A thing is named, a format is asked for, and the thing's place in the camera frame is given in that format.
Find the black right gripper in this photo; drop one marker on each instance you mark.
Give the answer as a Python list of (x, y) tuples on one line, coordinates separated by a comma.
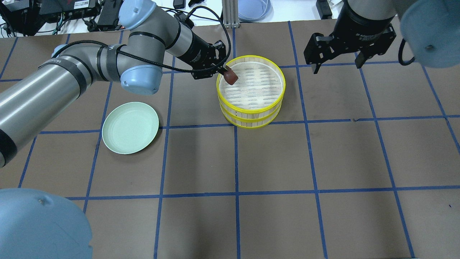
[(359, 31)]

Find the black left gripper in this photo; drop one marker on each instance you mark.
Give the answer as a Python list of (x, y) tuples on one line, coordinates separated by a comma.
[(195, 52)]

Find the brown bun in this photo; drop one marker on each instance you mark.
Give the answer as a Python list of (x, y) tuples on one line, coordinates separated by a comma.
[(230, 77)]

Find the yellow steamer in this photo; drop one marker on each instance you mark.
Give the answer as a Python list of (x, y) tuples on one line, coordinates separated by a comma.
[(260, 86), (248, 120)]

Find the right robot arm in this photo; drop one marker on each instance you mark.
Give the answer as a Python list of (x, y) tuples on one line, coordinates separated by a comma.
[(430, 33)]

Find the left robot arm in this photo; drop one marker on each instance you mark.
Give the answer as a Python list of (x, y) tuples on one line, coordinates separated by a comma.
[(39, 225)]

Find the black power adapter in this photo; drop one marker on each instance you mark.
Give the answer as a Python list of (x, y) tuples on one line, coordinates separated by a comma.
[(182, 17)]

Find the blue plate on desk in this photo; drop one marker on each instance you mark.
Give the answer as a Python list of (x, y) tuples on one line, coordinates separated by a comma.
[(253, 10)]

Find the light green plate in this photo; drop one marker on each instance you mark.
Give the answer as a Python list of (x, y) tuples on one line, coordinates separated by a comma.
[(130, 128)]

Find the aluminium frame post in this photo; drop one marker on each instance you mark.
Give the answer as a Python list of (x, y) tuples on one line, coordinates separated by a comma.
[(230, 13)]

